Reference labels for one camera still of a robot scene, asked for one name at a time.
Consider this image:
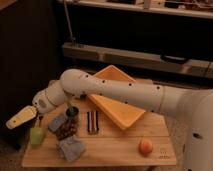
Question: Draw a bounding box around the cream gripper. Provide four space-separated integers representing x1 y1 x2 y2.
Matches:
6 106 37 129

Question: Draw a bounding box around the dark grape bunch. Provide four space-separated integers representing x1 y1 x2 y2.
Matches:
55 120 78 140

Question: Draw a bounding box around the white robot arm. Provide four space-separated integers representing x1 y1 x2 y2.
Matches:
6 69 213 171

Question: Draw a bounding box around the dark spoon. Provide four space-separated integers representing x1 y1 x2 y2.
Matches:
38 115 44 128

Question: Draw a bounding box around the green plastic cup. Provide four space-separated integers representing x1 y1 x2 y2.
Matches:
30 127 45 145

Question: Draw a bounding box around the small potted plant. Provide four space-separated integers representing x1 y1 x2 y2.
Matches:
66 102 79 123

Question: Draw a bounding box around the grey folded cloth front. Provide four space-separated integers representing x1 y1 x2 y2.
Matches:
58 136 86 162

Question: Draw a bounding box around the yellow plastic bin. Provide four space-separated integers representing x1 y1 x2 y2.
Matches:
88 65 146 130

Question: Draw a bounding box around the orange fruit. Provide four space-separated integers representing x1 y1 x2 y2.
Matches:
138 139 153 156

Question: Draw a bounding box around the grey metal shelf rail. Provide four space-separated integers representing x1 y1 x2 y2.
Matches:
62 42 213 79

